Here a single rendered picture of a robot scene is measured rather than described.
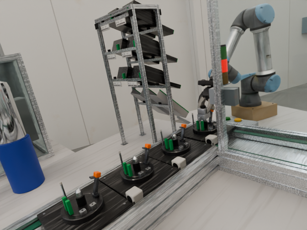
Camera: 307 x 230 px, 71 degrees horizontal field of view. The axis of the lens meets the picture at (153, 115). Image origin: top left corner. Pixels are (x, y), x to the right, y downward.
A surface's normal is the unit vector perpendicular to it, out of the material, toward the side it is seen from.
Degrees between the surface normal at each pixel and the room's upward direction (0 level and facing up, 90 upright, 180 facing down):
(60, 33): 90
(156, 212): 90
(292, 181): 90
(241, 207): 0
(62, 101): 90
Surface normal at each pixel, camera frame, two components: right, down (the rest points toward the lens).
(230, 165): -0.71, 0.32
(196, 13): 0.34, 0.22
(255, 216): -0.16, -0.94
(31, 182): 0.73, 0.08
